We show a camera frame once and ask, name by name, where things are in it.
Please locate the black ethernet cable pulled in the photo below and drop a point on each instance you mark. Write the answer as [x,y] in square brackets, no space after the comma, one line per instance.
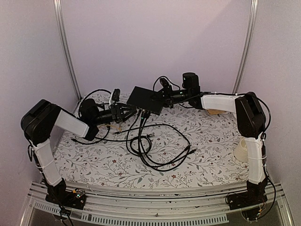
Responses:
[98,140]

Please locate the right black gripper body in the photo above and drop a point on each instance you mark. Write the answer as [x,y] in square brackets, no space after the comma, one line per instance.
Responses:
[172,97]

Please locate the left aluminium frame post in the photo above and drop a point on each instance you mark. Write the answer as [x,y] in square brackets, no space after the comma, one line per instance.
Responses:
[65,46]

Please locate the aluminium frame post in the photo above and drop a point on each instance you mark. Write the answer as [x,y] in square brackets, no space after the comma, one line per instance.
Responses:
[65,46]
[247,44]

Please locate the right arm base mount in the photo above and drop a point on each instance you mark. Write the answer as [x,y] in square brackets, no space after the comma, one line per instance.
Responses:
[244,200]

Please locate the front aluminium rail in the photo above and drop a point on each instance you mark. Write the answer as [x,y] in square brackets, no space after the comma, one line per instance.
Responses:
[199,206]

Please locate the floral table mat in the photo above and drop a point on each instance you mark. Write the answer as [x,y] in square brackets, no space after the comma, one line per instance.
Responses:
[180,148]

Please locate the woven bamboo tray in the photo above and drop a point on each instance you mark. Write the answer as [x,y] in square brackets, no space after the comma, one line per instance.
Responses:
[215,112]

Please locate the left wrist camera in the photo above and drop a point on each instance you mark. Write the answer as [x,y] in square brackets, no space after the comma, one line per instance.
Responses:
[114,96]

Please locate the black network switch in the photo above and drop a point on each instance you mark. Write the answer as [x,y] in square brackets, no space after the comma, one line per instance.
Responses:
[142,98]

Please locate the right aluminium frame post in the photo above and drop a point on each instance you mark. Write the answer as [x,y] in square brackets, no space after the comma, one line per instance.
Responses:
[247,44]

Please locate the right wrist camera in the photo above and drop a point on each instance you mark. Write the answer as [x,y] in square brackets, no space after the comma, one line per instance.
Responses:
[164,82]

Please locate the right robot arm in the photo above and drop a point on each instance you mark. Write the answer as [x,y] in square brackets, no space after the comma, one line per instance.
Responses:
[251,120]

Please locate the cream ribbed cup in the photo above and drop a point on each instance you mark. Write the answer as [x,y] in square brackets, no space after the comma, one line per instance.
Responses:
[240,152]

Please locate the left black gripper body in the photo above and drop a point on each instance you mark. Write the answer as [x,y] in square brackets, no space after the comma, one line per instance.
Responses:
[115,116]

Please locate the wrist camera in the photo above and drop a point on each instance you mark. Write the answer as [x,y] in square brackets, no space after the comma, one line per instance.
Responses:
[164,82]
[114,96]

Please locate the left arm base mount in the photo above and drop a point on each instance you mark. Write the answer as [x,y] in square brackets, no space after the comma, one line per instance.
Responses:
[75,199]

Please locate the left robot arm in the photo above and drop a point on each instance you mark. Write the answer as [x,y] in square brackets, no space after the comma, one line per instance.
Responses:
[39,122]

